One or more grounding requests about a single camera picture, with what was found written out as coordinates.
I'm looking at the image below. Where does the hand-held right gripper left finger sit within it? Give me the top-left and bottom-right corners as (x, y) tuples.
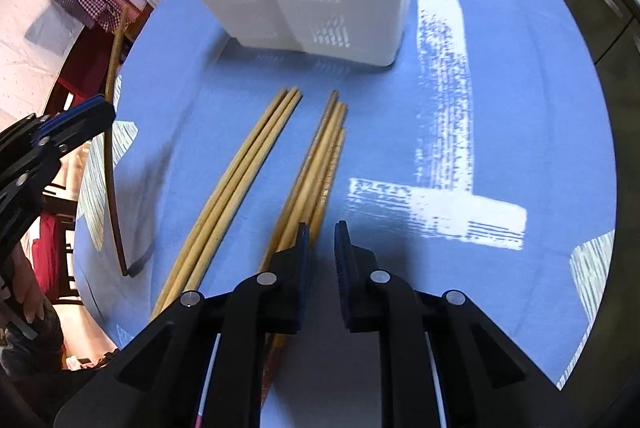
(52, 222), (312, 428)

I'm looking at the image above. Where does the blue tablecloth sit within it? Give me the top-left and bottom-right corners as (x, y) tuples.
(72, 0), (618, 428)

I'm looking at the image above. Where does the person's left hand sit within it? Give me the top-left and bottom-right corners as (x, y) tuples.
(12, 250), (57, 325)

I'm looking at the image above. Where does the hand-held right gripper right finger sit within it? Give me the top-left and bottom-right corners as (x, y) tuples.
(333, 220), (596, 428)

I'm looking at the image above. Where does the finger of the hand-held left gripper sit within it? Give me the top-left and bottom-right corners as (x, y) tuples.
(30, 95), (103, 135)
(0, 100), (117, 250)

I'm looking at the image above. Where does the dark chair with red cushion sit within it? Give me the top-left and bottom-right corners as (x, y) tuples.
(30, 178), (82, 306)

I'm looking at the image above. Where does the dark brown wooden chopstick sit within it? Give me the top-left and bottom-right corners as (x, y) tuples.
(102, 8), (132, 279)

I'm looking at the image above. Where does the light wooden chopstick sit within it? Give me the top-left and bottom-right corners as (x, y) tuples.
(267, 103), (348, 409)
(292, 115), (348, 239)
(160, 87), (297, 305)
(257, 91), (339, 409)
(307, 129), (347, 239)
(150, 88), (290, 319)
(172, 89), (304, 296)

